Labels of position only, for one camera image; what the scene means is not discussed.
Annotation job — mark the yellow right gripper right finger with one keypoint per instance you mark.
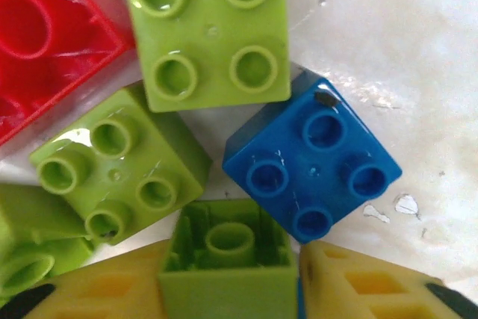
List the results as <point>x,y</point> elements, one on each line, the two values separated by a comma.
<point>373,289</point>

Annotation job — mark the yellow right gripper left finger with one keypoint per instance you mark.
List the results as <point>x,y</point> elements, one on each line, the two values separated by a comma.
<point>97,293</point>

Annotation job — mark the green square lego brick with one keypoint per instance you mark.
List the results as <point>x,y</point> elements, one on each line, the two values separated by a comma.
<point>209,42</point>
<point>224,289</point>
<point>119,181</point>

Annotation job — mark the green long lego brick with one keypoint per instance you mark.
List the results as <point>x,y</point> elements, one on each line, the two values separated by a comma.
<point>33,222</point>

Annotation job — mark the blue square lego brick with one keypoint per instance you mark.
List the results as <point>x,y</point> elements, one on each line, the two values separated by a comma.
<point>313,181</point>

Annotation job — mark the red long lego brick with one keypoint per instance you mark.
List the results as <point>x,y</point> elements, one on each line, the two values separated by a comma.
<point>56,54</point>

